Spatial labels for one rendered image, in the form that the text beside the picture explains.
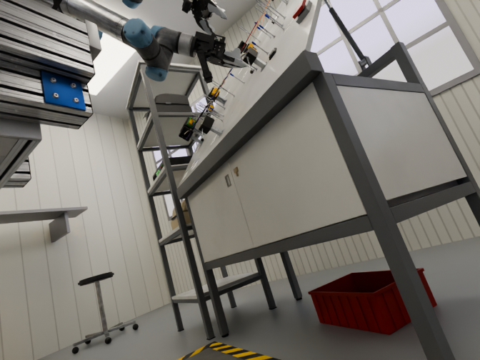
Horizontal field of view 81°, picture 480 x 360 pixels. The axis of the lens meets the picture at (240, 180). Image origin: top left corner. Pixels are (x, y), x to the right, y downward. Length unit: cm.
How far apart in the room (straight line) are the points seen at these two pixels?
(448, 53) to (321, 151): 211
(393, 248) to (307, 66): 51
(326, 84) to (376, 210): 36
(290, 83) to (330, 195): 34
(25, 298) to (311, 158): 332
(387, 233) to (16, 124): 91
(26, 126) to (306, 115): 73
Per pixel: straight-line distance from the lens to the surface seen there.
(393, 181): 86
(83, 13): 118
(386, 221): 77
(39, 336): 376
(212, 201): 143
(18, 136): 84
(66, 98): 82
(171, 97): 224
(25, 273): 376
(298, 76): 86
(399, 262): 78
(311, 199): 89
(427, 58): 285
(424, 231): 271
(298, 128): 90
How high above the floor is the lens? 41
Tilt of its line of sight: 13 degrees up
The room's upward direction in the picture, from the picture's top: 17 degrees counter-clockwise
